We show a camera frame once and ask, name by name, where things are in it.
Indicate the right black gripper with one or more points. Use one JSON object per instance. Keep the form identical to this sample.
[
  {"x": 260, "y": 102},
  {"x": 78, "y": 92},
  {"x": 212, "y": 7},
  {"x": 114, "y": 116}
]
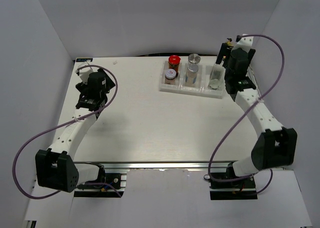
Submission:
[{"x": 225, "y": 51}]

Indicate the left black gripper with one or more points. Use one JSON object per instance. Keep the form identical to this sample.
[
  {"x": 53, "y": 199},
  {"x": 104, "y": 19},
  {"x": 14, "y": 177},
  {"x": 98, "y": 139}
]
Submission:
[{"x": 109, "y": 84}]

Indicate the glass bottle gold spout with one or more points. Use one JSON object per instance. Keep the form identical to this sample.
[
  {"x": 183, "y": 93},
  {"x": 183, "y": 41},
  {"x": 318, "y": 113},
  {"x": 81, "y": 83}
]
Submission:
[{"x": 215, "y": 82}]

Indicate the clear bottle dark contents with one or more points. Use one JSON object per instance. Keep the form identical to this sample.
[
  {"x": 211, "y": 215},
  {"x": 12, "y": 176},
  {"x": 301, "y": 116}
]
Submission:
[{"x": 222, "y": 56}]

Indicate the silver lid white shaker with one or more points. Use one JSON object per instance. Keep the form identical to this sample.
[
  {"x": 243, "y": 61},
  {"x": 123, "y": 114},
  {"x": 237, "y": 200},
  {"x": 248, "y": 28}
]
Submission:
[{"x": 194, "y": 59}]

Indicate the white three-slot organizer tray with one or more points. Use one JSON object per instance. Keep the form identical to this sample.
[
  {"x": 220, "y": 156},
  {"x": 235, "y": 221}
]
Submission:
[{"x": 199, "y": 89}]

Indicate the white tube bottle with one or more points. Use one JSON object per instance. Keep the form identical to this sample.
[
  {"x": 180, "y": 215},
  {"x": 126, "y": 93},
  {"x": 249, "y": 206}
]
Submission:
[{"x": 191, "y": 74}]

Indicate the red lid sauce jar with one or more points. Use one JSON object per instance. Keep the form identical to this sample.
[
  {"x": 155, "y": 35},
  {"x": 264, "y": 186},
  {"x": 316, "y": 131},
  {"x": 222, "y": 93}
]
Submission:
[{"x": 174, "y": 63}]

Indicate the purple lid spice jar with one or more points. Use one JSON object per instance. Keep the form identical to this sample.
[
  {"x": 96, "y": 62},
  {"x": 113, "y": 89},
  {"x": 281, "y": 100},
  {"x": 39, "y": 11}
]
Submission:
[{"x": 170, "y": 77}]

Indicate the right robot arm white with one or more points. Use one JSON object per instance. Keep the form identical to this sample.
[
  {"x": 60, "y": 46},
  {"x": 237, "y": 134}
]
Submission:
[{"x": 275, "y": 145}]

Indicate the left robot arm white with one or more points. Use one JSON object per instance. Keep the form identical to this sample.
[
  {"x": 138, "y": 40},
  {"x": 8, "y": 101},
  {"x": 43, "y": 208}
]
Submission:
[{"x": 55, "y": 166}]

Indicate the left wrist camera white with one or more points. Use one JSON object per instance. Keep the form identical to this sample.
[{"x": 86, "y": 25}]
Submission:
[{"x": 83, "y": 71}]

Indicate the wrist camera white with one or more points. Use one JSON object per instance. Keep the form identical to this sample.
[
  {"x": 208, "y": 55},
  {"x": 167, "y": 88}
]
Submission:
[
  {"x": 83, "y": 71},
  {"x": 244, "y": 42}
]

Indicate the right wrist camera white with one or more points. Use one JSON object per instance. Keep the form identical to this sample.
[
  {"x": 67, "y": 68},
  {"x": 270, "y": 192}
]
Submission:
[{"x": 244, "y": 42}]

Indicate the aluminium rail front edge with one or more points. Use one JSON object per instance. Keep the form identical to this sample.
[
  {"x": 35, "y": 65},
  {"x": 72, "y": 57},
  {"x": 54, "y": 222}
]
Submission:
[{"x": 125, "y": 166}]

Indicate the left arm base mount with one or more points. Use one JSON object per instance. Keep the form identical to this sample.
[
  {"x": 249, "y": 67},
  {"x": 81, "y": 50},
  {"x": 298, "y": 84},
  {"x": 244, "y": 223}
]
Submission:
[{"x": 97, "y": 181}]

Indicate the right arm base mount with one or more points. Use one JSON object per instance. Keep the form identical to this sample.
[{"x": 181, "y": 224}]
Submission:
[{"x": 223, "y": 188}]

